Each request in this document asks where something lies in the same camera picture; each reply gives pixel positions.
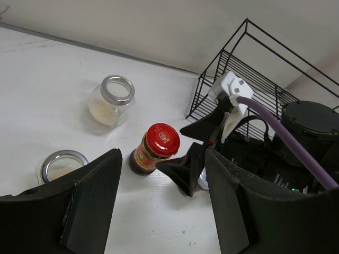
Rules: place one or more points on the glass jar silver rim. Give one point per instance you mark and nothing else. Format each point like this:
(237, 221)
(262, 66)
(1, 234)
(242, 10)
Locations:
(59, 164)
(109, 103)

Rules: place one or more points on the red lid sauce jar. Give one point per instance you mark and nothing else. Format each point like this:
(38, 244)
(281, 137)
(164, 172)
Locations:
(160, 142)

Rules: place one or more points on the white lid spice jar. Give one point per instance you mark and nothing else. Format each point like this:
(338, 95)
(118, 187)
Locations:
(189, 181)

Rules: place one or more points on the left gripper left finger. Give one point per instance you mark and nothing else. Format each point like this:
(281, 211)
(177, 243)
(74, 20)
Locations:
(71, 214)

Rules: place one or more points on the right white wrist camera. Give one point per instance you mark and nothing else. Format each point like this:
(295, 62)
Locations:
(230, 86)

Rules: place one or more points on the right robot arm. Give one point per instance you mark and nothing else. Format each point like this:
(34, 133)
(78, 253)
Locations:
(313, 125)

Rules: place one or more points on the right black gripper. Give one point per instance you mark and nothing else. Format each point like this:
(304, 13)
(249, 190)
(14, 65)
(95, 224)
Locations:
(251, 154)

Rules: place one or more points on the black wire rack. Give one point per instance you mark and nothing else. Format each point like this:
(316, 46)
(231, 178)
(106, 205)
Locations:
(276, 73)

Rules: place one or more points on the near glass jar silver rim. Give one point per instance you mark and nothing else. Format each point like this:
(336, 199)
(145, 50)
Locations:
(59, 164)

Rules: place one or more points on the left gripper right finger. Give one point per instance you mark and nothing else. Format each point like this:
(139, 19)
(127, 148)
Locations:
(253, 215)

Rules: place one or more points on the far glass jar silver rim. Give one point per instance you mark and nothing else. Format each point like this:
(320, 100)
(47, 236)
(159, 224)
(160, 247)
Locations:
(109, 103)

